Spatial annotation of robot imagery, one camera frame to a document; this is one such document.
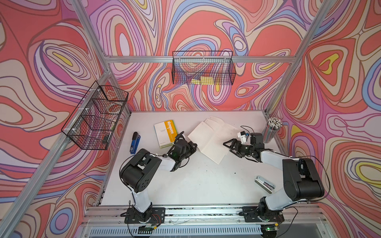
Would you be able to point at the black wire basket wall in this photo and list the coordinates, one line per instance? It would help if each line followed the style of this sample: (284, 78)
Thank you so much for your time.
(92, 123)
(188, 65)

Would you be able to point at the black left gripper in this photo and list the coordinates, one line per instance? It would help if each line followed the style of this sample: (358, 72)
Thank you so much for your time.
(192, 150)

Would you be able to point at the black wire basket back wall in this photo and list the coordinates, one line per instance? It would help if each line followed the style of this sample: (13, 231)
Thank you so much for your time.
(188, 65)

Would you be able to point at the white lined notebook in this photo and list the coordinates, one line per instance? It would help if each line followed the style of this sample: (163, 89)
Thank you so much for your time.
(210, 135)

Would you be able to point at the yellow sticky notes pad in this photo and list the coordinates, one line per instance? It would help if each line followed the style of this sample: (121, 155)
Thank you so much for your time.
(203, 80)

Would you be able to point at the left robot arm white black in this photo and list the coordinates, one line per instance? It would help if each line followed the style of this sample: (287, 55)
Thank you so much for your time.
(138, 172)

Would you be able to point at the silver grey stapler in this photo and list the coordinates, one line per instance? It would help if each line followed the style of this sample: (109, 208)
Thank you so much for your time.
(265, 184)

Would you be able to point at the black wire basket left wall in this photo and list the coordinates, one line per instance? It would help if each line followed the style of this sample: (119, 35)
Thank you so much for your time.
(92, 123)

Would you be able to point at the white yellow notebook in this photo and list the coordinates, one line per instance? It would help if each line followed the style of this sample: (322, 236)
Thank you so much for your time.
(166, 133)

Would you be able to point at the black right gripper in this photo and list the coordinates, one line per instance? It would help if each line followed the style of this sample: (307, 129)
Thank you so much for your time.
(234, 141)

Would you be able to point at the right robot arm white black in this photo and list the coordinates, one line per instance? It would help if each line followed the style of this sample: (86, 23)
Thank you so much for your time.
(301, 181)

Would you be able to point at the clear cup of pencils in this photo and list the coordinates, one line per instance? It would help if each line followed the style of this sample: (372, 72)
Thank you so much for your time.
(272, 126)

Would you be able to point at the blue black stapler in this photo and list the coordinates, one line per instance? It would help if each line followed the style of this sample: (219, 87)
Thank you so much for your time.
(135, 142)

